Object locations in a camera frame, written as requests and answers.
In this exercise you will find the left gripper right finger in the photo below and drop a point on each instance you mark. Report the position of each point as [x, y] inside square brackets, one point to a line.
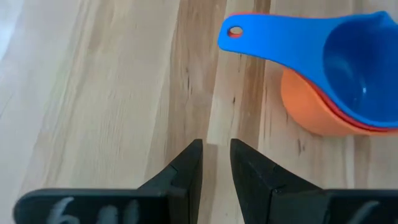
[295, 202]

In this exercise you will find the blue measuring cup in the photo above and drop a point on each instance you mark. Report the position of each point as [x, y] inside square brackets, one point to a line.
[342, 62]

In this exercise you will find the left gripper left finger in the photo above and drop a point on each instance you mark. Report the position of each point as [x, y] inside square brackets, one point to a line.
[124, 205]

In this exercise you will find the orange measuring cup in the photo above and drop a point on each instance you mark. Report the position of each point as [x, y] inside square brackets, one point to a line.
[308, 109]

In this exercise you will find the red measuring cup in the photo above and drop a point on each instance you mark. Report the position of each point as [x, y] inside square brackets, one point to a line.
[342, 116]

